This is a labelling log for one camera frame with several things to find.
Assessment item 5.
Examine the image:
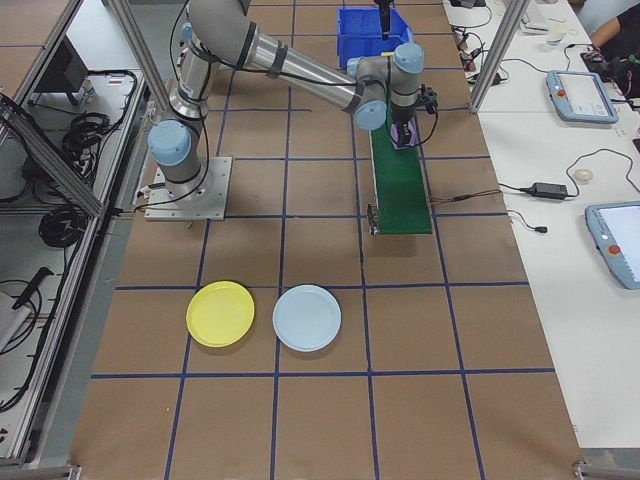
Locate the purple foam block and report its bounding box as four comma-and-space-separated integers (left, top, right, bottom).
391, 122, 419, 151

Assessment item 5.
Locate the light blue plastic plate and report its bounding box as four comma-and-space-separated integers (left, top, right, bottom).
272, 284, 343, 353

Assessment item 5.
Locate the yellow plastic plate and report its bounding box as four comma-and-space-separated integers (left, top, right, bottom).
186, 280, 257, 349

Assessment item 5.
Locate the blue plastic storage bin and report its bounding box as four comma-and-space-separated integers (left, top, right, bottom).
337, 6, 415, 71

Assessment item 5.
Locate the green conveyor belt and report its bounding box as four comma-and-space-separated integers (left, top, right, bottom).
366, 112, 434, 237

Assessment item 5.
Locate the black power adapter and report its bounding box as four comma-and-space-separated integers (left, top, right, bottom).
529, 182, 570, 199

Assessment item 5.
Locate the grey blue teach pendant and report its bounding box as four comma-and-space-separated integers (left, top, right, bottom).
584, 200, 640, 291
544, 69, 620, 125

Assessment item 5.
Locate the black device with red button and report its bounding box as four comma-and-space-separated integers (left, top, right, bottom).
582, 44, 640, 96

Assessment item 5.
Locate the person in black shirt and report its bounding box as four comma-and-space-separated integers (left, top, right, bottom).
589, 0, 640, 49

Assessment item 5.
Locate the black box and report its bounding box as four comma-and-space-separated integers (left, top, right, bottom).
32, 37, 91, 106

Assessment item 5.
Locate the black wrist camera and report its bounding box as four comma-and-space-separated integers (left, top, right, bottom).
418, 84, 440, 115

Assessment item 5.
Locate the orange red conveyor wire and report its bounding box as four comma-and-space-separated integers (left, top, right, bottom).
428, 189, 503, 205

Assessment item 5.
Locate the aluminium profile post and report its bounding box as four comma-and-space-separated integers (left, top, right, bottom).
467, 0, 532, 115

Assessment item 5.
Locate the black cable with plug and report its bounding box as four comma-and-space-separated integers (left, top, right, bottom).
507, 208, 549, 235

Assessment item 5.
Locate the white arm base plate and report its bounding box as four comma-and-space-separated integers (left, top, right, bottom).
144, 156, 234, 222

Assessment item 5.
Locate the black cable coil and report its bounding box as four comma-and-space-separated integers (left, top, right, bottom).
62, 112, 124, 161
38, 204, 89, 249

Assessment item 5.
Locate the V-shaped metal bar frame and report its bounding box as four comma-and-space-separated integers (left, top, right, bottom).
0, 0, 156, 469

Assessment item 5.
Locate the aluminium corner rail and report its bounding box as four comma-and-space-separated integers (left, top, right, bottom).
0, 462, 81, 480
572, 447, 640, 480

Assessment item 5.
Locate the black handle tool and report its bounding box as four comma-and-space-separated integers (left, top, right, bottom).
12, 267, 54, 309

